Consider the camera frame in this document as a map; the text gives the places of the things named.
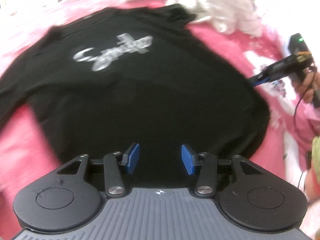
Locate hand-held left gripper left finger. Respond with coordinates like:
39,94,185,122
56,142,140,197

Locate black cable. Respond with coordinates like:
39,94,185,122
293,65,318,189

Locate person's right hand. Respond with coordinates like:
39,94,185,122
294,72,320,103

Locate person's green fuzzy clothing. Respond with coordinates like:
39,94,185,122
311,135,320,178

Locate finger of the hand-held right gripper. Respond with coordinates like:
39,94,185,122
250,74,282,87

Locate pink floral blanket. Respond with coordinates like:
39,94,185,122
0,0,320,240

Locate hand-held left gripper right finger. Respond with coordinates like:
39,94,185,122
181,144,265,197

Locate black t-shirt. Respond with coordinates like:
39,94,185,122
0,4,272,180

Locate white cloth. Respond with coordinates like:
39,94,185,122
172,0,263,34

